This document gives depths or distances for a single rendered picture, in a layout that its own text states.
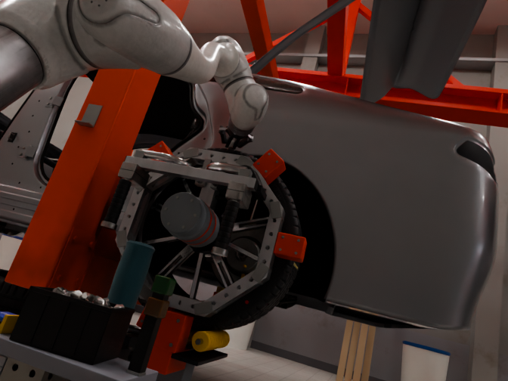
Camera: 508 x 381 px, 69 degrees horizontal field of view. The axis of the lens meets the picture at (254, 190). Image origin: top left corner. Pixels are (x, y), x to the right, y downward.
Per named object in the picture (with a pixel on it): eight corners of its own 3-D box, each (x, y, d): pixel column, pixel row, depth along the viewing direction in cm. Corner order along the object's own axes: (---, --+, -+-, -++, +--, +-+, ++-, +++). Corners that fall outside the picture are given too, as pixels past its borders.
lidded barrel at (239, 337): (253, 350, 587) (264, 307, 607) (243, 351, 538) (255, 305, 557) (222, 340, 606) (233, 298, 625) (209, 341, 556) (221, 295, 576)
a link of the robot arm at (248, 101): (265, 127, 120) (249, 91, 122) (280, 105, 105) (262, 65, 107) (234, 136, 117) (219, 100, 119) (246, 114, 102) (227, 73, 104)
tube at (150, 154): (205, 188, 127) (213, 160, 130) (184, 166, 109) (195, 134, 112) (159, 180, 132) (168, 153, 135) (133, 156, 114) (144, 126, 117)
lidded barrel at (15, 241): (27, 279, 753) (42, 243, 775) (0, 274, 697) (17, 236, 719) (5, 272, 774) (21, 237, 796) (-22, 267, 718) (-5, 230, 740)
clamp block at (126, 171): (145, 189, 116) (151, 174, 117) (131, 178, 107) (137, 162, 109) (131, 187, 117) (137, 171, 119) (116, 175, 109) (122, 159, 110)
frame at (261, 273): (258, 332, 114) (296, 170, 129) (253, 332, 108) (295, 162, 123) (107, 288, 128) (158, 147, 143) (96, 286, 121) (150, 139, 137)
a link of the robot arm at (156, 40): (196, 10, 67) (132, 13, 71) (134, -57, 49) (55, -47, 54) (189, 82, 67) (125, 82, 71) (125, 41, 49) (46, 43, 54)
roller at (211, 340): (229, 349, 134) (233, 332, 136) (203, 354, 107) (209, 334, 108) (214, 344, 135) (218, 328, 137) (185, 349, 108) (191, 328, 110)
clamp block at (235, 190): (248, 210, 107) (252, 193, 109) (241, 200, 99) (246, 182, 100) (232, 206, 108) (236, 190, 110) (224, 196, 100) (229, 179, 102)
